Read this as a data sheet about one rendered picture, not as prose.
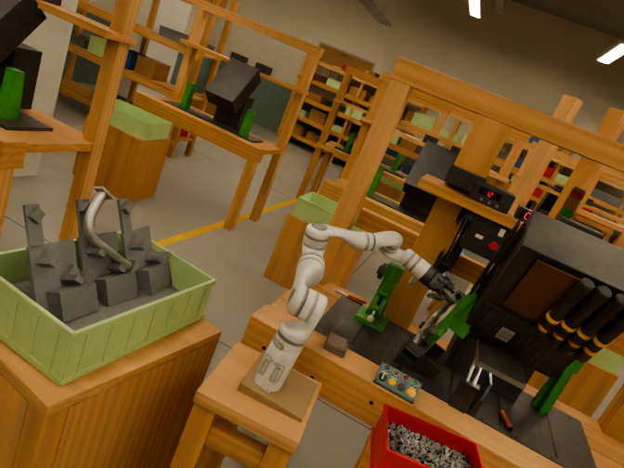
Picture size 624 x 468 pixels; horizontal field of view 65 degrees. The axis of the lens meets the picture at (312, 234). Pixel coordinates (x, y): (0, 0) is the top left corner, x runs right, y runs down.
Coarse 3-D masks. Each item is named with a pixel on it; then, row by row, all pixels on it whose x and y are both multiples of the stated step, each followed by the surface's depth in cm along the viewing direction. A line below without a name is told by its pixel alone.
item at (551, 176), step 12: (504, 156) 1027; (552, 168) 1001; (552, 180) 1001; (564, 180) 1000; (600, 180) 970; (540, 192) 1016; (600, 192) 983; (600, 204) 978; (612, 204) 980; (600, 228) 985; (612, 228) 982
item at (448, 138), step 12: (384, 72) 839; (408, 108) 870; (432, 108) 820; (420, 120) 838; (432, 120) 833; (456, 120) 816; (468, 120) 805; (420, 132) 834; (444, 132) 828; (456, 132) 859; (396, 144) 868; (408, 144) 855; (456, 144) 818; (528, 144) 783; (408, 156) 847; (396, 168) 875; (408, 168) 860; (516, 168) 799; (492, 180) 822
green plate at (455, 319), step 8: (472, 296) 172; (464, 304) 174; (472, 304) 173; (456, 312) 176; (464, 312) 174; (448, 320) 176; (456, 320) 176; (464, 320) 175; (456, 328) 176; (464, 328) 175; (464, 336) 176
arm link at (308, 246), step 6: (306, 240) 175; (312, 240) 174; (306, 246) 176; (312, 246) 175; (318, 246) 175; (324, 246) 176; (306, 252) 161; (312, 252) 160; (318, 252) 175; (324, 252) 178
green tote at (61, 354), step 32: (0, 256) 141; (0, 288) 131; (192, 288) 165; (0, 320) 133; (32, 320) 127; (128, 320) 140; (160, 320) 156; (192, 320) 175; (32, 352) 129; (64, 352) 124; (96, 352) 134; (128, 352) 148
